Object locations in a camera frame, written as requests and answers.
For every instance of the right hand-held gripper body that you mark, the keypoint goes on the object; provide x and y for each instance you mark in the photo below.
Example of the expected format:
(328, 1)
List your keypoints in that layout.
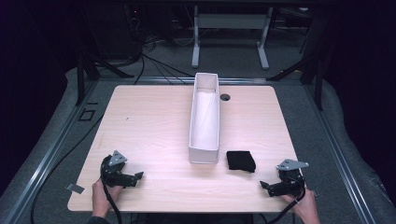
(288, 182)

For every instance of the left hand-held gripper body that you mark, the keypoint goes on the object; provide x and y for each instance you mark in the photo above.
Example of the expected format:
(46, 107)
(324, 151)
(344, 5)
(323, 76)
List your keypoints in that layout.
(115, 174)

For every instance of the black cloth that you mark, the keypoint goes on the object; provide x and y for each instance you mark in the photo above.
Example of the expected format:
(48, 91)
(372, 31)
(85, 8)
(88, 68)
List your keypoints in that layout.
(240, 160)

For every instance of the long white box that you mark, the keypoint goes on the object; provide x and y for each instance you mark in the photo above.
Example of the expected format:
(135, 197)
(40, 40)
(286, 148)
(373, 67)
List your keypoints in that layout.
(204, 121)

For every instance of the person's left hand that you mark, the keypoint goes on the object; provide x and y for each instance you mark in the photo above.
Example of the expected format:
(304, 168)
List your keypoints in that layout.
(102, 199)

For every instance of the person's right hand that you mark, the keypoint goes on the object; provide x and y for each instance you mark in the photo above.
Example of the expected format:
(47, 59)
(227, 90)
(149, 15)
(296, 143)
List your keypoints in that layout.
(303, 207)

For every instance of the grey tape piece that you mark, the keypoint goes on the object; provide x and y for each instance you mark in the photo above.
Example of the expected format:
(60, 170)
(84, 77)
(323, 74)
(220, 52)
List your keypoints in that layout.
(75, 188)

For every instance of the black stand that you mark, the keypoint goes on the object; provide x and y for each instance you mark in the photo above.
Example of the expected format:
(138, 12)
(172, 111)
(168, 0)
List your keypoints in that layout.
(93, 67)
(306, 71)

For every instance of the grey floor rail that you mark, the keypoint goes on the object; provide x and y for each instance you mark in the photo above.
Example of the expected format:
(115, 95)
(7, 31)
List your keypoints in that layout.
(337, 149)
(46, 155)

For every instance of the white metal desk frame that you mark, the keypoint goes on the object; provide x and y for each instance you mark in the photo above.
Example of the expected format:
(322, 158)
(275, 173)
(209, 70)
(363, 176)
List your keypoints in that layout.
(229, 34)

